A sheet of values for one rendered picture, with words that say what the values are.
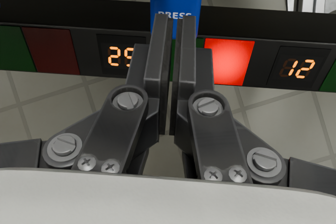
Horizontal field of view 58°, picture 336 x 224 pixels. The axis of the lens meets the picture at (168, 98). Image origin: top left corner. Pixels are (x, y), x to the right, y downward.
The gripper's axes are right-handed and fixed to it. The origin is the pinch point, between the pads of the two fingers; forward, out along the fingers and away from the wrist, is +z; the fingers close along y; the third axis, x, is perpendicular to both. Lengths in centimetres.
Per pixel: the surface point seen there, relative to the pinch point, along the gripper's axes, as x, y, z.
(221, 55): -3.8, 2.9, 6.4
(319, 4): -18, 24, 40
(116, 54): -4.3, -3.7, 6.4
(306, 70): -4.6, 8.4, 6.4
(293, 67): -4.3, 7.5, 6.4
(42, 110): -58, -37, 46
